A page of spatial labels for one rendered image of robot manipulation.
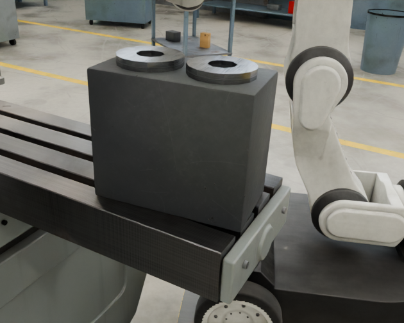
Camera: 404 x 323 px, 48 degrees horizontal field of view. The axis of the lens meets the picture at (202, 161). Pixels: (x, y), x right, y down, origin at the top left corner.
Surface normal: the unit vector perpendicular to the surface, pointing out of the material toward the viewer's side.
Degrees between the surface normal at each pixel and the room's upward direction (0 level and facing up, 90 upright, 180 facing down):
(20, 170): 0
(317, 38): 90
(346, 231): 90
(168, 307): 0
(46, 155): 0
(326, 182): 90
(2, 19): 90
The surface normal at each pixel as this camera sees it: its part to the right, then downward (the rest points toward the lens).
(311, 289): 0.04, -0.89
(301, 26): -0.13, 0.44
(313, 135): -0.15, 0.77
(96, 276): 0.88, 0.25
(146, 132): -0.36, 0.40
